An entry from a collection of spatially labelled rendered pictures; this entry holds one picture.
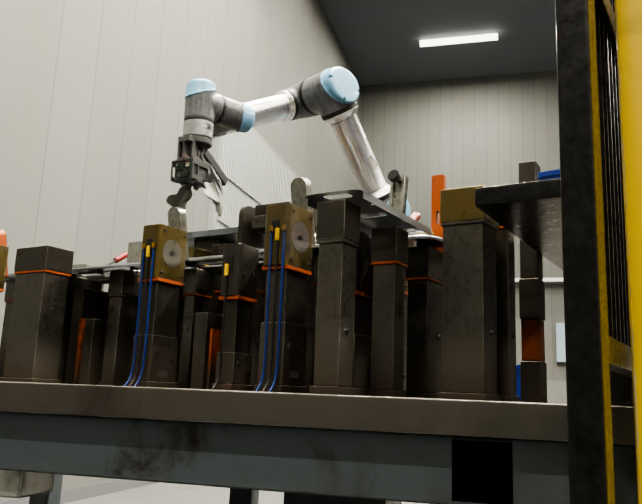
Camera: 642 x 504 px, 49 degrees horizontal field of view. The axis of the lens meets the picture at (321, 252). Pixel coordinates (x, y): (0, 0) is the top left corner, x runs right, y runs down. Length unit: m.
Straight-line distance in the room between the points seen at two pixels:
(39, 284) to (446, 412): 1.23
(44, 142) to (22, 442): 3.56
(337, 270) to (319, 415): 0.27
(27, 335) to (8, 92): 2.36
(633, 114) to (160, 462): 0.70
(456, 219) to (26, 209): 3.40
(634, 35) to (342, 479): 0.60
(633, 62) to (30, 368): 1.44
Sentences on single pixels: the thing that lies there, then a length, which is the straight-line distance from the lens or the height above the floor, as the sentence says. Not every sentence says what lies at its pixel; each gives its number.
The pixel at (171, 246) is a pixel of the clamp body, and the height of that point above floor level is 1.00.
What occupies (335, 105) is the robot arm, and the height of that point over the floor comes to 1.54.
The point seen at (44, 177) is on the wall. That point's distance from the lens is 4.51.
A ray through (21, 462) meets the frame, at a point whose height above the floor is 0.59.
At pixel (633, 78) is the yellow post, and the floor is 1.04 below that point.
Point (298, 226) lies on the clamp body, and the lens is 1.32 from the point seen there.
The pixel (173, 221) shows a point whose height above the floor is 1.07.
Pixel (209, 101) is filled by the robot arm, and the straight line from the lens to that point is 1.82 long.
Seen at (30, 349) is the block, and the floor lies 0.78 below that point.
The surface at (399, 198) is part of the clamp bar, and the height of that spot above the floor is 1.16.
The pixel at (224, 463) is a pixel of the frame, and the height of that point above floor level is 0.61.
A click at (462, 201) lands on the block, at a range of 1.23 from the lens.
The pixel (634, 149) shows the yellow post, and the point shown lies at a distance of 0.80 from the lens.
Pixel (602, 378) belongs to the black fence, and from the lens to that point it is 0.64.
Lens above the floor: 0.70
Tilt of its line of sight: 12 degrees up
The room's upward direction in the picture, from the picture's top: 2 degrees clockwise
